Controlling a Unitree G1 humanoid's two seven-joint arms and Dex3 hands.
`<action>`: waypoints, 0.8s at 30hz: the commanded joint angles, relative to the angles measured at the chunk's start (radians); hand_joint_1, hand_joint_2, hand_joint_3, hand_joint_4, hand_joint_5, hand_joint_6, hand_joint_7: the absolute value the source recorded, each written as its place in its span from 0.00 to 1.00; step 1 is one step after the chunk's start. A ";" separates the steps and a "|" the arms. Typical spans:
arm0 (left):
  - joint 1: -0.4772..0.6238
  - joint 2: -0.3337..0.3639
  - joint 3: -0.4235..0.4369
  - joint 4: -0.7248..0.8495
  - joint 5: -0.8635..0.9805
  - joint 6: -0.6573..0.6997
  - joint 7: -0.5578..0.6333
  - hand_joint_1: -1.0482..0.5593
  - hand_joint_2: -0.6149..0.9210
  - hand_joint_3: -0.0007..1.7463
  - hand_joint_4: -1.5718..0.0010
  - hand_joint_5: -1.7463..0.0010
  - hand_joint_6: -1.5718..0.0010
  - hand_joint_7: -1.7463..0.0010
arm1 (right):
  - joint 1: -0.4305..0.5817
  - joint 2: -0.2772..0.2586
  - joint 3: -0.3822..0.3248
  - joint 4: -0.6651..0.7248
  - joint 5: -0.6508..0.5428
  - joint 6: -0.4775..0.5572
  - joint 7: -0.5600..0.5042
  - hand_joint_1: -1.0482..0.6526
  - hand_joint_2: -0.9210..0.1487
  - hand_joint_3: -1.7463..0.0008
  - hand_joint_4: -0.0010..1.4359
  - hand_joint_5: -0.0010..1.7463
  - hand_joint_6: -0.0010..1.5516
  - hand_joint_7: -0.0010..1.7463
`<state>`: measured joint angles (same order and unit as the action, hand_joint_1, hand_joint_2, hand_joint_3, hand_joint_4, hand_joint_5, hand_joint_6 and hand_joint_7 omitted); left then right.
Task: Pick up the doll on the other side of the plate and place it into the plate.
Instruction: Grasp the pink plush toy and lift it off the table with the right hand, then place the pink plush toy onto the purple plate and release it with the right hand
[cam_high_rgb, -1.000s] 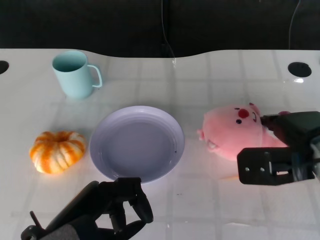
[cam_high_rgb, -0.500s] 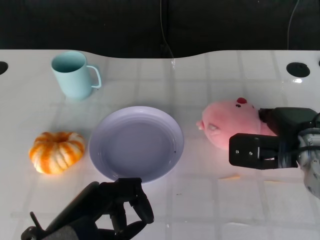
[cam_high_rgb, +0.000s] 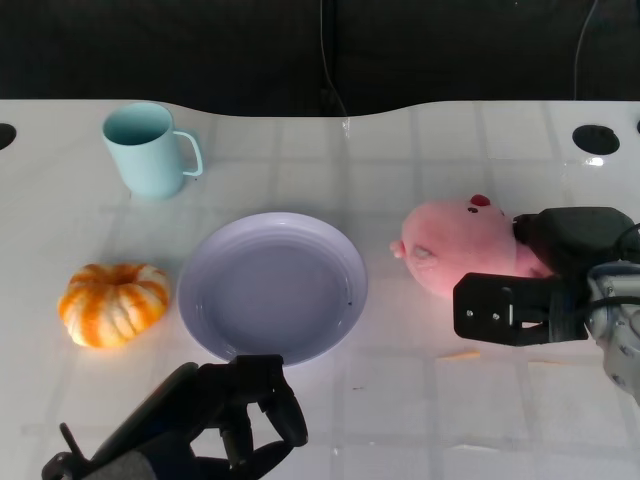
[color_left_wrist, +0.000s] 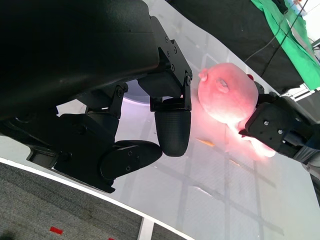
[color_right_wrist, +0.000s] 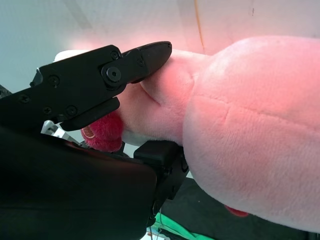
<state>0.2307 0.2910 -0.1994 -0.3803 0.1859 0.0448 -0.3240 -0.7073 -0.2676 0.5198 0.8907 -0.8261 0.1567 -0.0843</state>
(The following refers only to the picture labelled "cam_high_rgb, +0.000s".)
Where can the lavender round plate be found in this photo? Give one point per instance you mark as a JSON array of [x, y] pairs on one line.
[[270, 290]]

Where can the small yellow tape strip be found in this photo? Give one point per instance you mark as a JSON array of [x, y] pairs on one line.
[[465, 354]]

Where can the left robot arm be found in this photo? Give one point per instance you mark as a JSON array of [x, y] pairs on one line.
[[120, 467]]

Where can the orange white striped pumpkin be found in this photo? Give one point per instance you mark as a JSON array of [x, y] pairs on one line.
[[112, 305]]

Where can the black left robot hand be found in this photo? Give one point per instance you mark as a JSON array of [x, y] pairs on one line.
[[200, 415]]

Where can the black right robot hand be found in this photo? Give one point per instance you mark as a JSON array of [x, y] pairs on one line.
[[565, 240]]

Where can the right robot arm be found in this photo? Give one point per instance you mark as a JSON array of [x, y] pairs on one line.
[[622, 340]]

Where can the pink plush doll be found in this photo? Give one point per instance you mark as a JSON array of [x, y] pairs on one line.
[[450, 250]]

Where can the black backdrop cloth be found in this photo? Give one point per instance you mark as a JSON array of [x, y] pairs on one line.
[[200, 50]]

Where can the round black table grommet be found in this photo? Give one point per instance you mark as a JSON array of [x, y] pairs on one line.
[[6, 136], [595, 139]]

